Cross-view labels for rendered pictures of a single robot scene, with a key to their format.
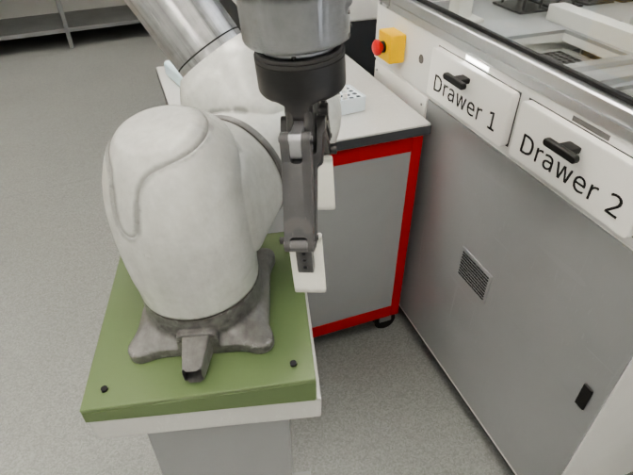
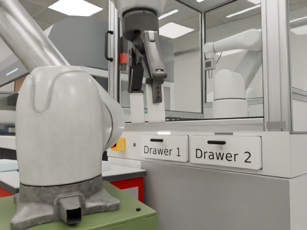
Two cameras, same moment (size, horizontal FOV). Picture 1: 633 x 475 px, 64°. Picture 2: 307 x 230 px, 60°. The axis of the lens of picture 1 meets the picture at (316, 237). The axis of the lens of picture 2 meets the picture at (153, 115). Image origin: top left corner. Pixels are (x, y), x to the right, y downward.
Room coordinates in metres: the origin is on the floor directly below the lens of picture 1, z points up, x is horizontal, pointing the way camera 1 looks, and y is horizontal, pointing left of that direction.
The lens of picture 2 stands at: (-0.07, 0.19, 0.95)
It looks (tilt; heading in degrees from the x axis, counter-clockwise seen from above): 4 degrees up; 337
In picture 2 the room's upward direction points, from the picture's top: straight up
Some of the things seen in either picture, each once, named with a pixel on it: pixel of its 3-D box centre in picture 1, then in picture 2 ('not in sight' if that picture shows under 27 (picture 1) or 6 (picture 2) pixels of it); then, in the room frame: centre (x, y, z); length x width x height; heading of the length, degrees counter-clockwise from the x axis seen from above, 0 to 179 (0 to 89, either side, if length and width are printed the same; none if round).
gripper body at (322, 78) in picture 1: (303, 96); (141, 40); (0.42, 0.01, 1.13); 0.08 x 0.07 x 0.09; 175
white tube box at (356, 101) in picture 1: (335, 101); (95, 166); (1.22, -0.05, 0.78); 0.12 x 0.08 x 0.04; 117
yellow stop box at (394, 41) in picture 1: (390, 45); (117, 144); (1.35, -0.19, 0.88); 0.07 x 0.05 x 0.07; 20
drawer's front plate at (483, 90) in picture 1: (467, 92); (162, 147); (1.04, -0.32, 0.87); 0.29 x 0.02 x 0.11; 20
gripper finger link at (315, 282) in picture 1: (307, 263); (155, 103); (0.36, 0.01, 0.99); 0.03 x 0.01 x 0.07; 85
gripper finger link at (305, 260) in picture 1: (302, 254); (158, 86); (0.34, 0.01, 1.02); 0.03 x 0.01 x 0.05; 175
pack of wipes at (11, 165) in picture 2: (189, 72); (3, 164); (1.41, 0.36, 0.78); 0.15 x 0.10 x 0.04; 33
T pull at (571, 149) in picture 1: (566, 149); (218, 142); (0.74, -0.41, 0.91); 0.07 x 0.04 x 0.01; 20
